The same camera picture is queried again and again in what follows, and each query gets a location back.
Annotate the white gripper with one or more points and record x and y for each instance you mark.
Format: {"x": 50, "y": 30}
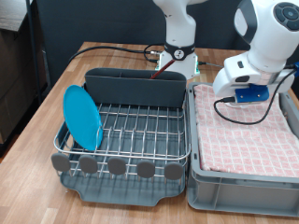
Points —
{"x": 225, "y": 85}

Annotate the reddish brown wooden spoon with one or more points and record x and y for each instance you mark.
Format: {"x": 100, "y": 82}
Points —
{"x": 161, "y": 69}

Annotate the blue plastic plate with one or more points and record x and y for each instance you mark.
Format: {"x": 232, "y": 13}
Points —
{"x": 81, "y": 116}

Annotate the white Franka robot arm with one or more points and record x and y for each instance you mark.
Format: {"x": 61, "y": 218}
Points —
{"x": 187, "y": 28}

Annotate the grey dish drying rack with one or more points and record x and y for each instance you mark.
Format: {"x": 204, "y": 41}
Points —
{"x": 115, "y": 191}

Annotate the pink checked towel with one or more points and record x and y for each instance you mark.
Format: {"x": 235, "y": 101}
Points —
{"x": 243, "y": 140}

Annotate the dark grey utensil holder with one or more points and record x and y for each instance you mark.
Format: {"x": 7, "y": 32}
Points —
{"x": 134, "y": 88}

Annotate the grey plastic crate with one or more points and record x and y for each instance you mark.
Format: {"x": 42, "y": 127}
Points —
{"x": 243, "y": 194}

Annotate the black metal pole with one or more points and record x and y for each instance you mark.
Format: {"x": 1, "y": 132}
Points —
{"x": 32, "y": 46}

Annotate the dark wooden cabinet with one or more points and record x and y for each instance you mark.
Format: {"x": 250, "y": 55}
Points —
{"x": 15, "y": 77}

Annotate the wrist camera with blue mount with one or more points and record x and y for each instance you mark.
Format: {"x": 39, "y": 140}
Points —
{"x": 252, "y": 93}

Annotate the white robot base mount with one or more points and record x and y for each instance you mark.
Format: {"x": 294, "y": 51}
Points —
{"x": 191, "y": 69}

